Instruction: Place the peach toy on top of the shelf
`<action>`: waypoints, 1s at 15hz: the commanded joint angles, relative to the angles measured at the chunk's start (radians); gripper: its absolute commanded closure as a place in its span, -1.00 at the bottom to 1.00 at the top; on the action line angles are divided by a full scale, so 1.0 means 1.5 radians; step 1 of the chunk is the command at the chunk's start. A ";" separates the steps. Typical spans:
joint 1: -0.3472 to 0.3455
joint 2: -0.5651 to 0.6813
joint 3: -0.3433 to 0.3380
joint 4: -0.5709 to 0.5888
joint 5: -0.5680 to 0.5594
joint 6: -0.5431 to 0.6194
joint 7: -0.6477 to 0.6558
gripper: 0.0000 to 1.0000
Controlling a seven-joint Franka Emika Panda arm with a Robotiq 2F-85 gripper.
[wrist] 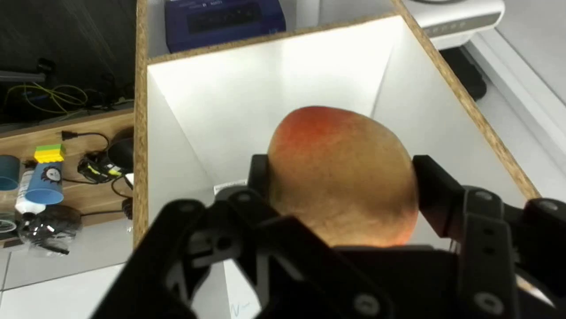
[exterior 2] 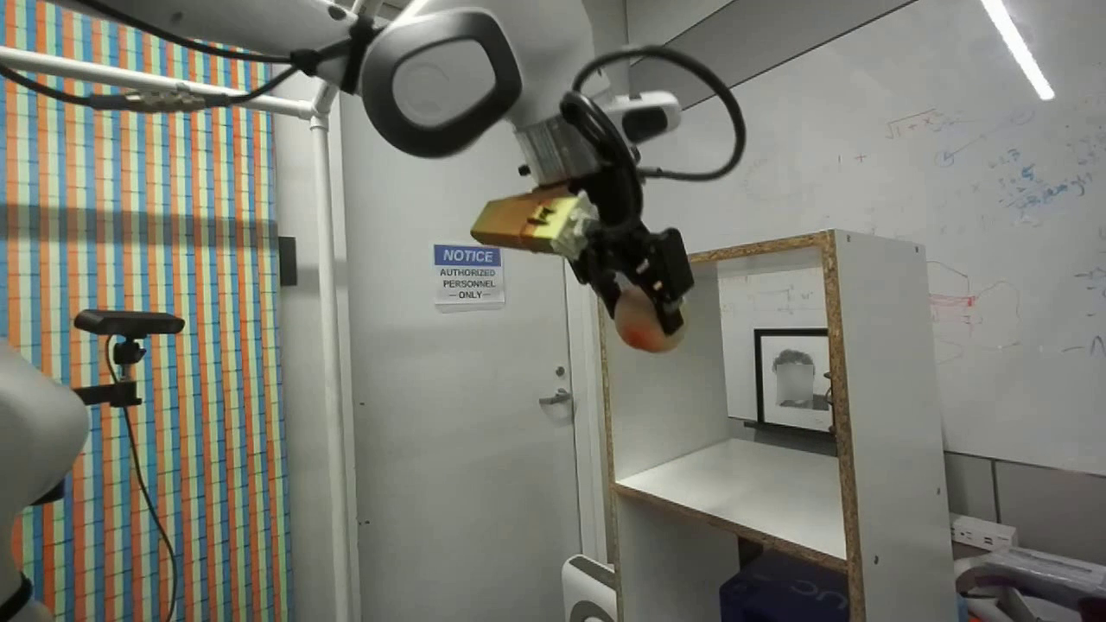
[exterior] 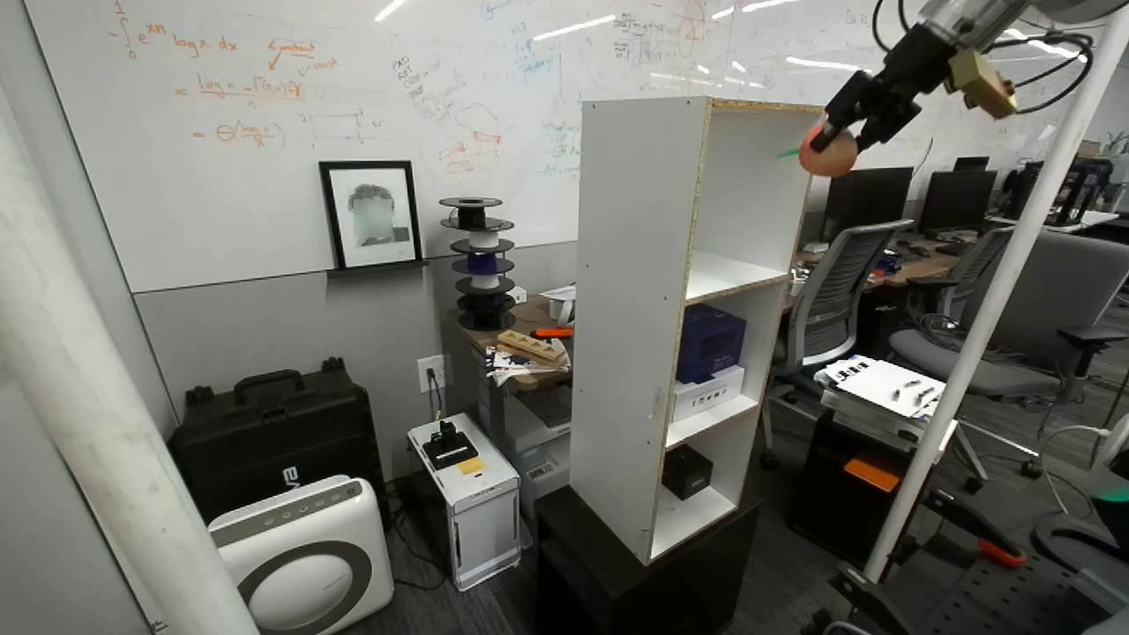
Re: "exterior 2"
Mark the white grey device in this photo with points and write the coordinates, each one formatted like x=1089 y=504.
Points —
x=590 y=589

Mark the white door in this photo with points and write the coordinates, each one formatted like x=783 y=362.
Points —
x=485 y=519

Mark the black camera on stand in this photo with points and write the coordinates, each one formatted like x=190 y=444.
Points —
x=125 y=322

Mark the framed black white portrait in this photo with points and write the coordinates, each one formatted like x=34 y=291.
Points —
x=797 y=381

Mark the white rounded robot base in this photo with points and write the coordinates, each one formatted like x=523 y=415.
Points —
x=35 y=444

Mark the orange peach toy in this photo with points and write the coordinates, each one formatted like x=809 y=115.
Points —
x=645 y=327

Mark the black camera stand clamp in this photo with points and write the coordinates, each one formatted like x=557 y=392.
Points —
x=120 y=392

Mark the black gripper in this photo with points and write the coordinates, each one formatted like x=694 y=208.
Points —
x=627 y=245

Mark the colourful striped backdrop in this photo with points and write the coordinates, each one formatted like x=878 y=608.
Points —
x=174 y=462

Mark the dark blue box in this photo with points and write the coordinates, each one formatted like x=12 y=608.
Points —
x=783 y=589

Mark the small white box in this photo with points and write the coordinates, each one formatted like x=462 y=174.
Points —
x=982 y=533

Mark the blue white notice sign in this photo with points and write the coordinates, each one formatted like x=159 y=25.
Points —
x=469 y=273

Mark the black wall switch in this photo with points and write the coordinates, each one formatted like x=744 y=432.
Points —
x=287 y=260

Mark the white whiteboard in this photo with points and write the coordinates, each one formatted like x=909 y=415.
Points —
x=1013 y=289

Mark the tan wrist camera block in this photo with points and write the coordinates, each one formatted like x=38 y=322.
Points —
x=531 y=222

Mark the white wooden shelf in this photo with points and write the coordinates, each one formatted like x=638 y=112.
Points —
x=899 y=462

